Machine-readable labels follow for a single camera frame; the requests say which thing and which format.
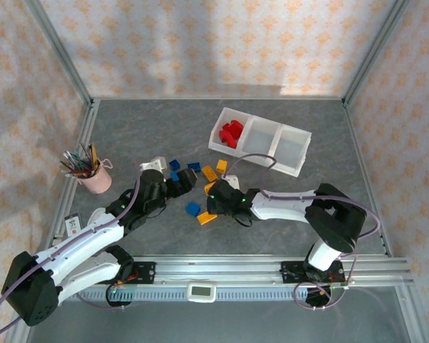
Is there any pink metal cup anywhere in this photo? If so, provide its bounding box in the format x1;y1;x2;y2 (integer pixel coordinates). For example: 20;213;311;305
77;158;114;195

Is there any bunch of coloured pencils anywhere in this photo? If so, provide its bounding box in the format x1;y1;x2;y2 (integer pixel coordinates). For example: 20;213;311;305
59;142;101;179

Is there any white three-compartment plastic container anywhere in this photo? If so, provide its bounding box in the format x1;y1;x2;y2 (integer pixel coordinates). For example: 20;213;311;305
207;106;312;177

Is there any white card with red mark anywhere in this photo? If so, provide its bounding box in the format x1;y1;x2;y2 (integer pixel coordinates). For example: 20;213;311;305
64;213;83;237

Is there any white digital timer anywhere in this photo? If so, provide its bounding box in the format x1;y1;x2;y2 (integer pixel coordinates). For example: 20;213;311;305
185;282;217;304

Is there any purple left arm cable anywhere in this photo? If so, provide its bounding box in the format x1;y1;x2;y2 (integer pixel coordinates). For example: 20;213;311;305
0;162;144;339

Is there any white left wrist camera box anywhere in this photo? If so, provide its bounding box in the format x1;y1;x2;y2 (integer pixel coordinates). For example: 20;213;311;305
139;156;167;173

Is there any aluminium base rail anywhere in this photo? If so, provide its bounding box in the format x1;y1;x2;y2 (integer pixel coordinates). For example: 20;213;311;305
23;255;414;289

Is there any aluminium floor rail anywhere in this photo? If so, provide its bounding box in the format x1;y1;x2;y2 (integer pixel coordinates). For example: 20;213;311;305
91;94;346;101
342;99;394;258
39;99;101;260

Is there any grey slotted cable duct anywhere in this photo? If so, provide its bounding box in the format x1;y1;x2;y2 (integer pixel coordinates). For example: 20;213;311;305
68;287;332;303

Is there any black round cable port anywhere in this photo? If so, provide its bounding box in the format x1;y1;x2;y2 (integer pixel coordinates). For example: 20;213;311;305
105;284;135;310
305;285;332;310

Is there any aluminium frame post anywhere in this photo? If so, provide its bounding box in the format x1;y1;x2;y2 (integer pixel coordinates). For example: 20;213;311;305
24;0;96;108
341;0;412;108

